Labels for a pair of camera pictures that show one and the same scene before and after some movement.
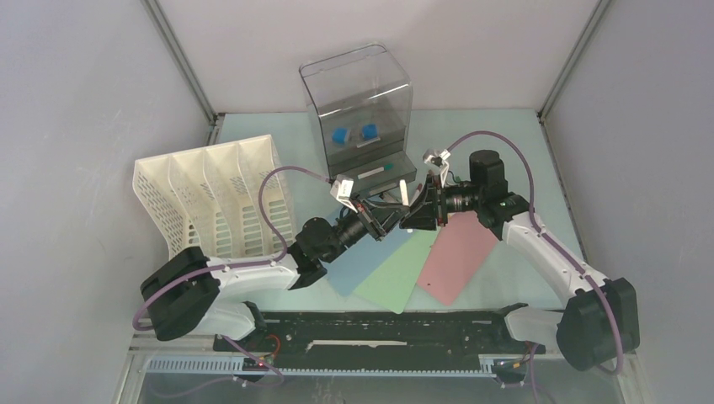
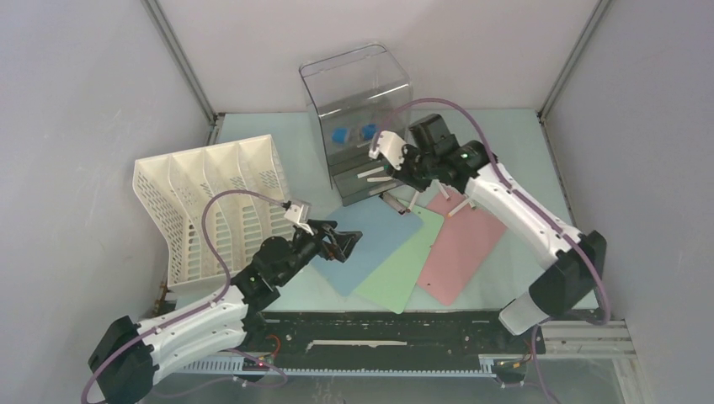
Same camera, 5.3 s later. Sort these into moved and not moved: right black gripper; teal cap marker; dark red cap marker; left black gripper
Moved: left black gripper; right black gripper
Not moved: teal cap marker; dark red cap marker
